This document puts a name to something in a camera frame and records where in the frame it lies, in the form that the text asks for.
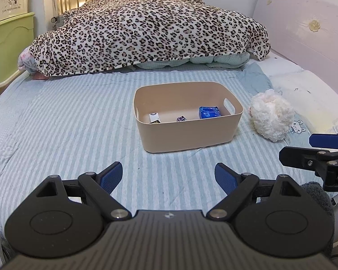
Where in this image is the white plush toy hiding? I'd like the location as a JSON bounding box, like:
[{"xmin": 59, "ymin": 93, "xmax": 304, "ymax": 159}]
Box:
[{"xmin": 249, "ymin": 88, "xmax": 296, "ymax": 143}]

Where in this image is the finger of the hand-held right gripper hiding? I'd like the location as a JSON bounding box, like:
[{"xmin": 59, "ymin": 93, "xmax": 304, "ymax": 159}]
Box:
[
  {"xmin": 309, "ymin": 132, "xmax": 338, "ymax": 149},
  {"xmin": 279, "ymin": 145, "xmax": 338, "ymax": 175}
]

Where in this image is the grey pipe valve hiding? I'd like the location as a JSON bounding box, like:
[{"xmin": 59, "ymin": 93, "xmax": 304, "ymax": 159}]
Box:
[{"xmin": 51, "ymin": 14, "xmax": 66, "ymax": 29}]

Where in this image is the pale pink headboard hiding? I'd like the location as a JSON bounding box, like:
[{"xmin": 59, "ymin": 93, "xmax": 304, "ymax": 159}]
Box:
[{"xmin": 252, "ymin": 0, "xmax": 338, "ymax": 97}]

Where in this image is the green cabinet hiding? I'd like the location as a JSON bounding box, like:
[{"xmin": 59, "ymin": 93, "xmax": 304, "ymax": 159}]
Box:
[{"xmin": 0, "ymin": 12, "xmax": 36, "ymax": 91}]

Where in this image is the blue tissue pack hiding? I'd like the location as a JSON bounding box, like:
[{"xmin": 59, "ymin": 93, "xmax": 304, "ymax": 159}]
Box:
[{"xmin": 199, "ymin": 106, "xmax": 222, "ymax": 119}]

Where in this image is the teal checked quilt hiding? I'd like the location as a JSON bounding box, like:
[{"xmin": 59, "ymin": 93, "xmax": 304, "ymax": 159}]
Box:
[{"xmin": 135, "ymin": 52, "xmax": 250, "ymax": 70}]

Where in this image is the grey fuzzy garment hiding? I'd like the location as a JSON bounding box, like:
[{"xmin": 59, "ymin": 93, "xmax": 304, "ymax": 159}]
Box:
[{"xmin": 300, "ymin": 180, "xmax": 336, "ymax": 220}]

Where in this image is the blue striped bed sheet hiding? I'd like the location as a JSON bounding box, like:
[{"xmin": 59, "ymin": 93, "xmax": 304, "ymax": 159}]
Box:
[{"xmin": 0, "ymin": 69, "xmax": 338, "ymax": 239}]

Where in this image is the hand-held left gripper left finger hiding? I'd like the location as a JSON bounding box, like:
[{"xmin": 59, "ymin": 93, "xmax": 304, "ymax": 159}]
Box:
[{"xmin": 35, "ymin": 161, "xmax": 132, "ymax": 221}]

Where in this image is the beige plastic storage bin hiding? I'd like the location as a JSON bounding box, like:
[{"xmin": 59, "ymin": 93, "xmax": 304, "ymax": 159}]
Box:
[{"xmin": 133, "ymin": 82, "xmax": 244, "ymax": 154}]

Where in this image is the pink floral cloth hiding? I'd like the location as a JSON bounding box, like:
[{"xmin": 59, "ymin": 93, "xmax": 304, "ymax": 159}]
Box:
[{"xmin": 18, "ymin": 47, "xmax": 50, "ymax": 81}]

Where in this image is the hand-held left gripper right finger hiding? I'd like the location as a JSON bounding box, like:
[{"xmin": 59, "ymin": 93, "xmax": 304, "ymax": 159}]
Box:
[{"xmin": 206, "ymin": 162, "xmax": 309, "ymax": 220}]

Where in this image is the white pillow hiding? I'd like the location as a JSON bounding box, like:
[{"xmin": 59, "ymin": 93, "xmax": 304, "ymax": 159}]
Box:
[{"xmin": 259, "ymin": 59, "xmax": 338, "ymax": 136}]

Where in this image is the leopard print blanket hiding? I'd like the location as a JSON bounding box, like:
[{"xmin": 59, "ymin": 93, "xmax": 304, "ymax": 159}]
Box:
[{"xmin": 27, "ymin": 0, "xmax": 272, "ymax": 78}]

